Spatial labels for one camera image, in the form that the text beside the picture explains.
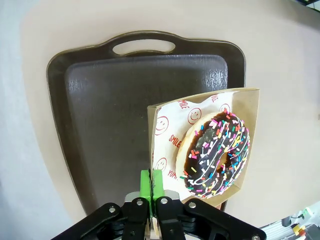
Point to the chocolate sprinkled donut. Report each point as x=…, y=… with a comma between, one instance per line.
x=207, y=162

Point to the brown cardboard food box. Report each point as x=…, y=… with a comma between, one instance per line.
x=252, y=112

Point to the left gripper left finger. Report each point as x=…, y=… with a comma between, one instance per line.
x=130, y=220

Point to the yellow red emergency stop button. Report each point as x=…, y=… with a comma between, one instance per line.
x=298, y=229

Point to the brown plastic serving tray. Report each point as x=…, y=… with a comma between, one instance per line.
x=105, y=112

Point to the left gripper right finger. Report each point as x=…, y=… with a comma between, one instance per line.
x=175, y=220

